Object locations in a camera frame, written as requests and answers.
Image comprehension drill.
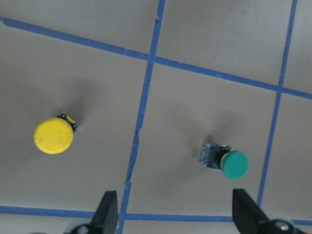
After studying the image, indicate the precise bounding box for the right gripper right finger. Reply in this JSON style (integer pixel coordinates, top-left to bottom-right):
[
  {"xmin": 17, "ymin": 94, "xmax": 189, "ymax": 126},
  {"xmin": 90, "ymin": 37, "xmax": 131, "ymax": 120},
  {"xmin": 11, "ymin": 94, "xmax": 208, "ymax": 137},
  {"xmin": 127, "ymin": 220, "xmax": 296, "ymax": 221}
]
[{"xmin": 232, "ymin": 189, "xmax": 273, "ymax": 234}]

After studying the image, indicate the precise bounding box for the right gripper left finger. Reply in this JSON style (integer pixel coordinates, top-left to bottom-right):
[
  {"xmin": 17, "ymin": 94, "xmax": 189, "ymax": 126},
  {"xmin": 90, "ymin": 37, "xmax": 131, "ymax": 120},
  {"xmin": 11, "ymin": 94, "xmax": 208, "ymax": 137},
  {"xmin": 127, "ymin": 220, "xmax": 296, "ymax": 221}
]
[{"xmin": 89, "ymin": 191, "xmax": 118, "ymax": 234}]

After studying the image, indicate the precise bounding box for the yellow push button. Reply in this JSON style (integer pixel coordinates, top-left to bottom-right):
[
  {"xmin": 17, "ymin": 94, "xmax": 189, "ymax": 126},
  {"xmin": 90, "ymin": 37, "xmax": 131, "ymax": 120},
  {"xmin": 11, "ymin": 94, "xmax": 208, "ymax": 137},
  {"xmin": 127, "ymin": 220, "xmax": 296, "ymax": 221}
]
[{"xmin": 33, "ymin": 113, "xmax": 79, "ymax": 155}]

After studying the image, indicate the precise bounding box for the green push button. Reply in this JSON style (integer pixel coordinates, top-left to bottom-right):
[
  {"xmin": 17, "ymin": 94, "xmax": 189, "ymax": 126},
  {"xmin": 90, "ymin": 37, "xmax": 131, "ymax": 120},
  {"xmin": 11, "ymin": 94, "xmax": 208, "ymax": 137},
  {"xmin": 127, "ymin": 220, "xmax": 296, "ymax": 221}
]
[{"xmin": 199, "ymin": 143, "xmax": 249, "ymax": 180}]

